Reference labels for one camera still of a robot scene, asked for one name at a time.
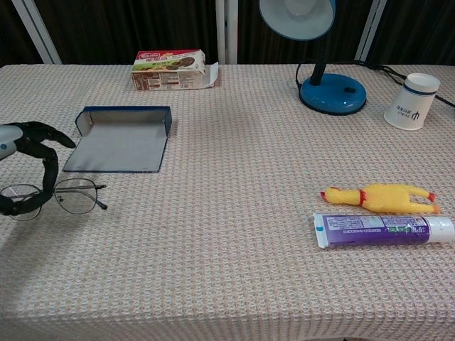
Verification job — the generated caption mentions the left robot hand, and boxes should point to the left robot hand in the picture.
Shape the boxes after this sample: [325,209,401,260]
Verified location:
[0,120,77,218]

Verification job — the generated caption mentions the thin metal eyeglasses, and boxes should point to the thin metal eyeglasses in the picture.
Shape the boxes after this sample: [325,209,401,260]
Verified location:
[0,178,109,222]

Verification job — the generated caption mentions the blue glasses case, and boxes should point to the blue glasses case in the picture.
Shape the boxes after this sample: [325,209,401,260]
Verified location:
[62,105,173,175]

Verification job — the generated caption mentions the black pleated curtain panel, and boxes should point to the black pleated curtain panel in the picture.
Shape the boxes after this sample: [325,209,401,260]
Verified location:
[236,0,373,65]
[0,0,44,67]
[33,0,218,65]
[365,0,455,67]

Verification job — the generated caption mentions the cookie box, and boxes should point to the cookie box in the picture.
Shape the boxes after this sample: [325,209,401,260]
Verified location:
[130,48,220,92]

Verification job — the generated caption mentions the beige woven tablecloth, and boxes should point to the beige woven tablecloth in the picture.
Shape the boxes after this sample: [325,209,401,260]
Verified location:
[0,63,455,341]

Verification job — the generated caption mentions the blue desk lamp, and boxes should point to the blue desk lamp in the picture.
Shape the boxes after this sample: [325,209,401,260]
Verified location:
[258,0,368,117]

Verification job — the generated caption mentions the purple toothpaste tube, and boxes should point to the purple toothpaste tube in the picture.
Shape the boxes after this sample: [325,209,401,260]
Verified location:
[312,212,455,250]

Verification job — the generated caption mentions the yellow rubber chicken toy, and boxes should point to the yellow rubber chicken toy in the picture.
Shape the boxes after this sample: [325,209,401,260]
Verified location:
[320,183,441,215]

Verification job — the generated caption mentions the white paper cup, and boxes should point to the white paper cup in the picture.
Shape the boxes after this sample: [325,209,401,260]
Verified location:
[383,72,442,132]

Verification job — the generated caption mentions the white partition frame post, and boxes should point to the white partition frame post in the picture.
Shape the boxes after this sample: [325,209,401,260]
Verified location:
[10,0,63,65]
[214,0,239,65]
[354,0,388,63]

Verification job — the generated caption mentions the black lamp power cable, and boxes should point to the black lamp power cable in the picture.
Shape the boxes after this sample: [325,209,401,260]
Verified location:
[294,58,455,109]

